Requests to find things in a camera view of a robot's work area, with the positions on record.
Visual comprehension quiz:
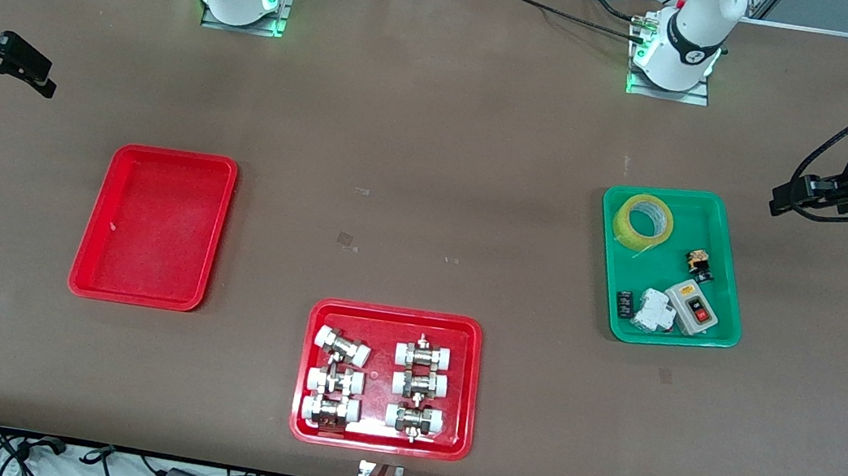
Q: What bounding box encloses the yellow tape roll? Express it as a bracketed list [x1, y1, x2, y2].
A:
[609, 190, 679, 255]

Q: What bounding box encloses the green plastic tray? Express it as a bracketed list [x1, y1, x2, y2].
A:
[585, 179, 760, 358]

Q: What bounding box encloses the empty red plastic tray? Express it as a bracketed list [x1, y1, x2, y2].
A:
[66, 138, 241, 317]

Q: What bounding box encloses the red tray with fittings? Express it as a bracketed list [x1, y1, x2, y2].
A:
[287, 295, 489, 465]

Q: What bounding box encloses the small black yellow transformer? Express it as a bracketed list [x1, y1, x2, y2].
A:
[682, 248, 718, 283]

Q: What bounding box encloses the white circuit breaker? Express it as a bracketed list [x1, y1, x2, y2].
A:
[630, 286, 681, 335]

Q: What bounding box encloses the metal fitting with white caps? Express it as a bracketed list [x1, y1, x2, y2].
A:
[393, 331, 455, 374]
[305, 362, 366, 400]
[390, 367, 450, 404]
[311, 324, 374, 369]
[382, 401, 448, 446]
[298, 392, 362, 435]

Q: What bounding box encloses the grey switch box red button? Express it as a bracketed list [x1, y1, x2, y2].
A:
[659, 276, 724, 341]

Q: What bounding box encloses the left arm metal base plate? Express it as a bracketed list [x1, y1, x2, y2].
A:
[625, 12, 720, 106]

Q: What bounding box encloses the black braided table cable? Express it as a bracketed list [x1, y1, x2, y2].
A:
[497, 0, 660, 46]

